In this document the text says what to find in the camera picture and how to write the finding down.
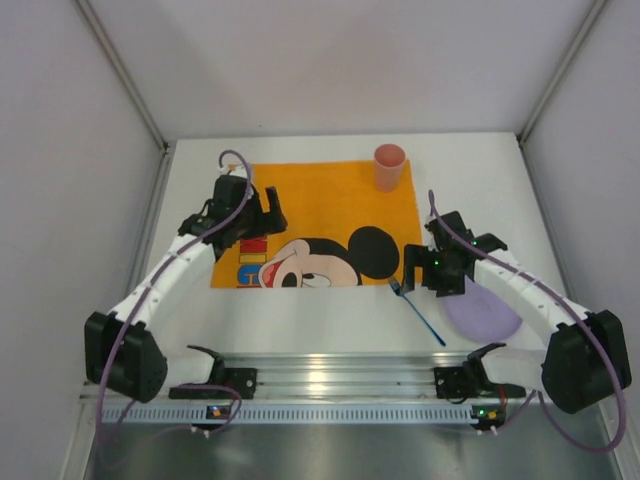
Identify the blue plastic fork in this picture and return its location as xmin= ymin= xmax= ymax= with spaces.
xmin=388 ymin=277 xmax=447 ymax=347

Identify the lilac plastic plate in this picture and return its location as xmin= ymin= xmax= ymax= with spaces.
xmin=441 ymin=278 xmax=523 ymax=344

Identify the orange Mickey Mouse cloth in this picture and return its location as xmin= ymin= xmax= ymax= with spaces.
xmin=211 ymin=161 xmax=423 ymax=288

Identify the pink plastic cup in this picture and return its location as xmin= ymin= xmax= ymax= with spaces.
xmin=373 ymin=144 xmax=406 ymax=192

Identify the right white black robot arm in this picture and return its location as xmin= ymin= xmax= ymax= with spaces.
xmin=401 ymin=211 xmax=632 ymax=414

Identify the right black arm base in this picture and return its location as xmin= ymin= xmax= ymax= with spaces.
xmin=433 ymin=366 xmax=526 ymax=401

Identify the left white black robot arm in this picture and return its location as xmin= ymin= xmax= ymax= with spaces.
xmin=84 ymin=169 xmax=287 ymax=403

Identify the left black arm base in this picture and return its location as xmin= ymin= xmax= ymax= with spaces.
xmin=168 ymin=367 xmax=258 ymax=400

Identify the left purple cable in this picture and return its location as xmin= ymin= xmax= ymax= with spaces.
xmin=94 ymin=149 xmax=259 ymax=441

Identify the purple cable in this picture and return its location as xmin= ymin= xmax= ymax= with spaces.
xmin=94 ymin=149 xmax=259 ymax=441
xmin=428 ymin=189 xmax=630 ymax=454

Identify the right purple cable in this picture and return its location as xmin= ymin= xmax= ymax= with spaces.
xmin=428 ymin=189 xmax=630 ymax=454

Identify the aluminium mounting rail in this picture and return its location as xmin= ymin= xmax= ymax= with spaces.
xmin=79 ymin=352 xmax=624 ymax=401

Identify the slotted grey cable duct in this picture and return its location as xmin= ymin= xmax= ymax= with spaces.
xmin=102 ymin=403 xmax=504 ymax=425

